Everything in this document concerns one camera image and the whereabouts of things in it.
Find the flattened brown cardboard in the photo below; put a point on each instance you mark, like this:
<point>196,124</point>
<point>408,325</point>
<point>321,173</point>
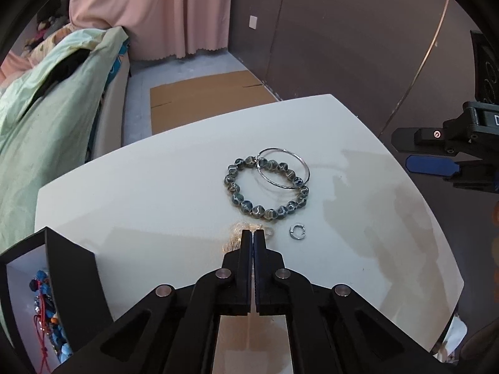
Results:
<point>202,101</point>

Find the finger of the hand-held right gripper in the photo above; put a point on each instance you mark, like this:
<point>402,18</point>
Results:
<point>429,165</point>
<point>421,140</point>

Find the thin silver hoop bangle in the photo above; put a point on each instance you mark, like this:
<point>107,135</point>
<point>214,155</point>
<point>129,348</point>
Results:
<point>308,171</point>

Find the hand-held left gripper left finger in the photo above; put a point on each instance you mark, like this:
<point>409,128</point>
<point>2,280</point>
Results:
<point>245,255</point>

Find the dark brown wardrobe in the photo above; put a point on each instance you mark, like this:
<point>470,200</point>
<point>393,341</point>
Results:
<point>351,39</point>

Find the black cloth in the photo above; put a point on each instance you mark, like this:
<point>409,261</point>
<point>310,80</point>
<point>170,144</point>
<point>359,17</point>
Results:
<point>66,66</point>

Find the white wall socket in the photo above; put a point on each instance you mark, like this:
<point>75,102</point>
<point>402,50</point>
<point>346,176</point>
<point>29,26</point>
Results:
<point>253,22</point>

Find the pink curtain hanging straight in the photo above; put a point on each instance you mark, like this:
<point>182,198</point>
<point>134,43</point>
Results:
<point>156,7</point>

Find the pale green duvet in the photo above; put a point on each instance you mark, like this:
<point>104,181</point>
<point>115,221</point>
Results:
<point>23,97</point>

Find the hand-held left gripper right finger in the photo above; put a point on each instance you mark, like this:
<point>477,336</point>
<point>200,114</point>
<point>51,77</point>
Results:
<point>262,255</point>

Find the bed with green sheet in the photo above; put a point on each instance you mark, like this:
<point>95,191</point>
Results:
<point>46,156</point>

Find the pile of plush toys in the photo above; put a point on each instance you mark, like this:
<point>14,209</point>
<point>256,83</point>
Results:
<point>43,31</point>

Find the black box with white inside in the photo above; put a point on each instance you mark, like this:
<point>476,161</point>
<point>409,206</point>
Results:
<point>74,265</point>

